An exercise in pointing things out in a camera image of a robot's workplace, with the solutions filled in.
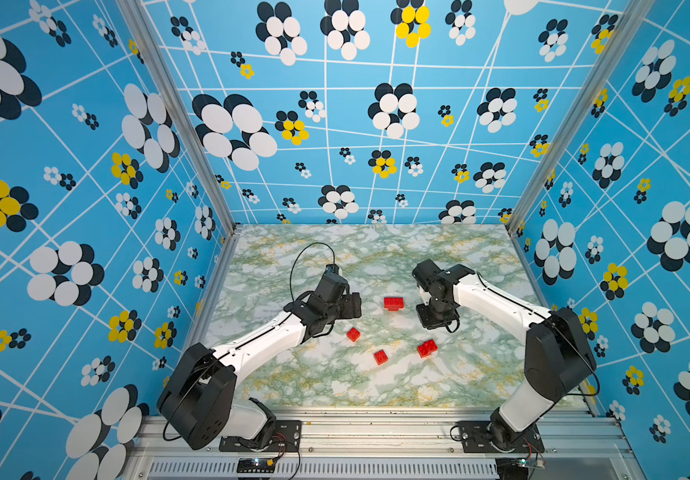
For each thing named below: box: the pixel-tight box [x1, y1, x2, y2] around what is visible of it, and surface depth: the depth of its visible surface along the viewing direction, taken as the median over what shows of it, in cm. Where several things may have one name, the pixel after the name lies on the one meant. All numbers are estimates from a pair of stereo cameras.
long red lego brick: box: [383, 297, 405, 311], surface depth 97 cm
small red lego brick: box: [373, 349, 389, 366], surface depth 87 cm
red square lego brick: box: [418, 339, 439, 358], surface depth 88 cm
